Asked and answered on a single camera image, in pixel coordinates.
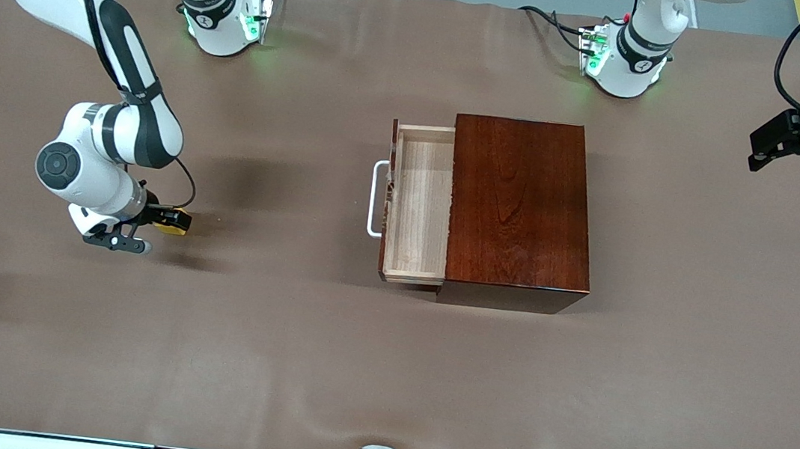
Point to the yellow cube block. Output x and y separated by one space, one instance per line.
175 225

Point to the brown table cloth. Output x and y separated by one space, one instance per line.
280 354

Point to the dark brown wooden cabinet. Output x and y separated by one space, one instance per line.
522 208

